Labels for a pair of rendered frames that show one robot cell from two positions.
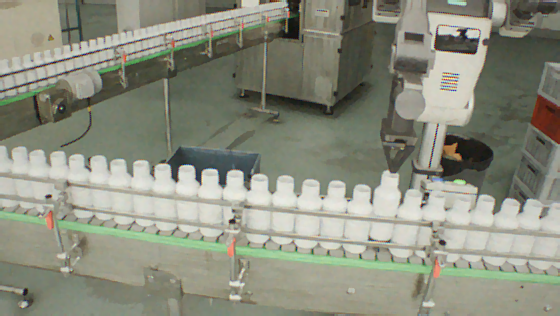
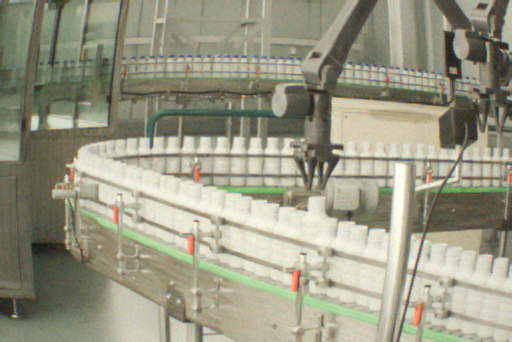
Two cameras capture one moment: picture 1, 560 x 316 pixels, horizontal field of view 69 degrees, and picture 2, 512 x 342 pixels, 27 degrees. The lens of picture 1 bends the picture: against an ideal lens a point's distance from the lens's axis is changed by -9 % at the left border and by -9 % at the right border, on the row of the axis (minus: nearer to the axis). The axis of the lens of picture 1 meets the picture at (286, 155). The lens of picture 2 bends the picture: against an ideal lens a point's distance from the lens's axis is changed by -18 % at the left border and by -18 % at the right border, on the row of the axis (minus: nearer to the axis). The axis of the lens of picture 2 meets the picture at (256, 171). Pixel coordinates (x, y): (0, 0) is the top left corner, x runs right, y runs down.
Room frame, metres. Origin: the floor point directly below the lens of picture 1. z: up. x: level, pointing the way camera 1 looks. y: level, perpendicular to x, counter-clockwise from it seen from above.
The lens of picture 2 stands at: (-0.83, -2.30, 1.55)
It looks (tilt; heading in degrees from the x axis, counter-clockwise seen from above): 6 degrees down; 53
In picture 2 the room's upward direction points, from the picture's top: 2 degrees clockwise
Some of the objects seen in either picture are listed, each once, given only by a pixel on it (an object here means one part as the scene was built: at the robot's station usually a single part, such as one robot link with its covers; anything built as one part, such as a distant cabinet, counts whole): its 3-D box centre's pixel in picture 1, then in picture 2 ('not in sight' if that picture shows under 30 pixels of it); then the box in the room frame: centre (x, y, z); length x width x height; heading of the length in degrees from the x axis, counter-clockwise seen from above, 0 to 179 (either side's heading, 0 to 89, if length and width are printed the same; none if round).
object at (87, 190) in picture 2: not in sight; (79, 224); (0.89, 0.93, 0.96); 0.23 x 0.10 x 0.27; 174
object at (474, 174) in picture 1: (446, 192); not in sight; (2.37, -1.02, 0.32); 0.45 x 0.45 x 0.64
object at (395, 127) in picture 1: (400, 118); (317, 134); (0.86, -0.23, 1.34); 0.10 x 0.07 x 0.07; 175
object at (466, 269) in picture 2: not in sight; (463, 291); (0.80, -0.81, 1.08); 0.06 x 0.06 x 0.17
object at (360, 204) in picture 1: (358, 219); (297, 249); (0.86, -0.18, 1.08); 0.06 x 0.06 x 0.17
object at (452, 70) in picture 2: not in sight; (451, 55); (5.75, 4.00, 1.55); 0.17 x 0.15 x 0.42; 156
